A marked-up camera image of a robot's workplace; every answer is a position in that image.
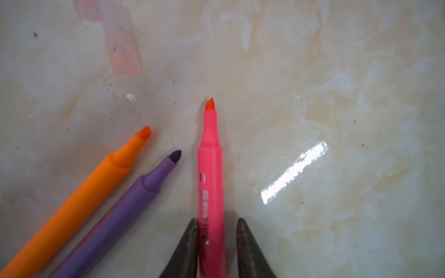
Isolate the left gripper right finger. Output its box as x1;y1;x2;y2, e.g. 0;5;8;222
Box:
236;218;277;278

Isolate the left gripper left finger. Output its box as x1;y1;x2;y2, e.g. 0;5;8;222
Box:
159;218;199;278

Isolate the pink highlighter pen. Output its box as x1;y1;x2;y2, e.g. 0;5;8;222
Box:
198;98;226;278

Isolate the translucent pink pen cap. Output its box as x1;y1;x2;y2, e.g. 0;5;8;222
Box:
73;1;141;75

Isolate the purple highlighter pen right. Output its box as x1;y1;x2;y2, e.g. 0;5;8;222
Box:
50;150;181;278

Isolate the orange highlighter pen right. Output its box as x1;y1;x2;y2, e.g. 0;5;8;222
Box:
1;126;151;278

